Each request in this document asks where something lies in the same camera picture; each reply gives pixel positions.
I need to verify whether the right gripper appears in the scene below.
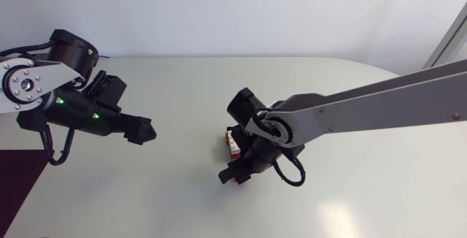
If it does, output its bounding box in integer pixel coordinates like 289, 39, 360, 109
217, 124, 289, 186

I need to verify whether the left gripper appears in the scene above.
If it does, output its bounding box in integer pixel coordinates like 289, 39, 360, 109
107, 110, 158, 146

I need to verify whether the white toy brick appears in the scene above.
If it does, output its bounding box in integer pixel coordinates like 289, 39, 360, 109
226, 130, 242, 156

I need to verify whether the dark mat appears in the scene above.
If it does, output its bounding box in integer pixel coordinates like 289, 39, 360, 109
0, 149, 50, 237

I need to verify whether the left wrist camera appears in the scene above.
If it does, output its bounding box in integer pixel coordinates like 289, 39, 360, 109
86, 70, 128, 114

